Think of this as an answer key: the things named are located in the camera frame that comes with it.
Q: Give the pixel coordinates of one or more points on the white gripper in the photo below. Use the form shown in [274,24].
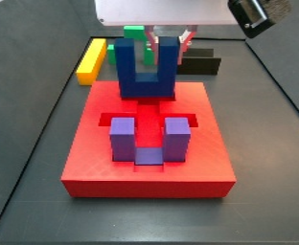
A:
[165,13]

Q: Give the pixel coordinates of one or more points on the blue U-shaped block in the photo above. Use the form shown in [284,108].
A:
[147,85]

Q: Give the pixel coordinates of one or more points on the black angle fixture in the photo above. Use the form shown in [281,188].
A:
[199,62]

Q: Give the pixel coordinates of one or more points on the red base fixture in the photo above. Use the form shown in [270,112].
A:
[92,175]

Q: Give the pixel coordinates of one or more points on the green stepped block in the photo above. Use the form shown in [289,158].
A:
[137,33]

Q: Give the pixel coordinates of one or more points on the yellow long block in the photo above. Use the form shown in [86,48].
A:
[91,63]

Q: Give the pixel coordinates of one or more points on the purple U-shaped block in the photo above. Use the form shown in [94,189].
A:
[149,144]

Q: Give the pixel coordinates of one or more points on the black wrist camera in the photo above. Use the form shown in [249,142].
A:
[258,15]

